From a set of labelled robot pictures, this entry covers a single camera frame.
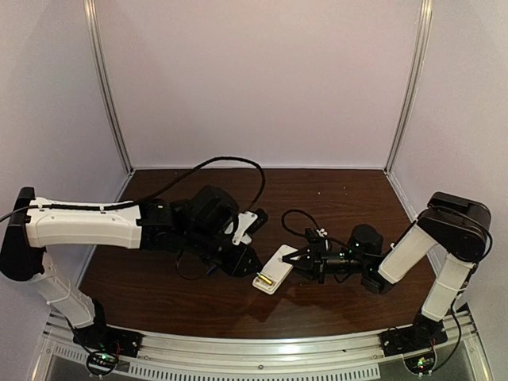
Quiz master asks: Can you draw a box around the gold AAA battery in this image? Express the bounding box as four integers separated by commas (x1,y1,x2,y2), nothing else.
256,273,274,286

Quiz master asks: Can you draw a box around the white remote control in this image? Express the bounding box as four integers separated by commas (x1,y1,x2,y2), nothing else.
252,245,293,295

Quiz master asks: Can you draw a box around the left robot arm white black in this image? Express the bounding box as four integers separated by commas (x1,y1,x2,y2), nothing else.
1,186,268,348

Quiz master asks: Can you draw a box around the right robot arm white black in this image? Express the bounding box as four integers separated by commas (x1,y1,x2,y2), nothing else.
281,192,493,342

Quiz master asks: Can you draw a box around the purple AAA battery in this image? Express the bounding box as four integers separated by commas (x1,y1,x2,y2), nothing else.
206,266,217,275

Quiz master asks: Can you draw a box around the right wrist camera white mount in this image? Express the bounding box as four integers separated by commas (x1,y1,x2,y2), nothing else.
305,228,329,252

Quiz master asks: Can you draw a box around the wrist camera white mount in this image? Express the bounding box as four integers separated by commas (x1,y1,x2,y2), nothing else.
224,208,268,245
305,228,329,252

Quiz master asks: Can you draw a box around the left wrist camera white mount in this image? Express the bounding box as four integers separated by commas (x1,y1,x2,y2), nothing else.
224,208,268,245

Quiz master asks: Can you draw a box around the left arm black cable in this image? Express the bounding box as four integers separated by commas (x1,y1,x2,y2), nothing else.
0,156,267,223

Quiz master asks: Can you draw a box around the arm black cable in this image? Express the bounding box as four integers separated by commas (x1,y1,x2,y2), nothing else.
280,209,495,279
0,156,267,223

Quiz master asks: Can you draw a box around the front aluminium rail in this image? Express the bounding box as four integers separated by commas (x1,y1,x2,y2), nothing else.
28,311,493,380

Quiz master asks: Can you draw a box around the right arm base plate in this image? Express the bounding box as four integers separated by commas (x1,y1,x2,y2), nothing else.
379,326,448,356

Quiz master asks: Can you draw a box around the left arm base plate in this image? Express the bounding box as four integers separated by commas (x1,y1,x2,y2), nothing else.
72,325,143,358

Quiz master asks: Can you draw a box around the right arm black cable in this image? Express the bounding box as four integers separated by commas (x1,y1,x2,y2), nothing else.
280,209,495,279

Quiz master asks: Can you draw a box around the right aluminium frame post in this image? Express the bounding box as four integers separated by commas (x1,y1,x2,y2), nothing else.
384,0,433,175

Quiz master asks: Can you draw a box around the aluminium frame post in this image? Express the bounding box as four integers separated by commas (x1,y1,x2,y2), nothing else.
384,0,433,175
83,0,134,174

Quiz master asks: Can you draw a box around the left aluminium frame post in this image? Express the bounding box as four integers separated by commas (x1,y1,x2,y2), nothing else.
83,0,134,174

